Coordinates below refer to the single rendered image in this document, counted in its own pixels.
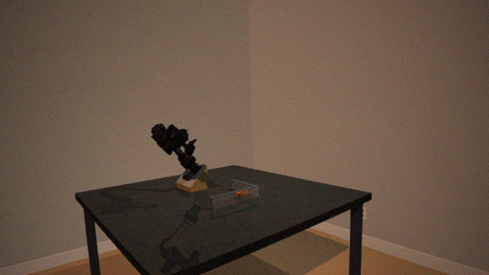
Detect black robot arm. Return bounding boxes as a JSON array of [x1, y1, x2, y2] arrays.
[[151, 123, 202, 175]]

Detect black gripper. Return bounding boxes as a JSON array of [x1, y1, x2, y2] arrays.
[[166, 125, 196, 156]]

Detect low clear corner walls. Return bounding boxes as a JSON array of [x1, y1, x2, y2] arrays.
[[212, 181, 259, 209]]

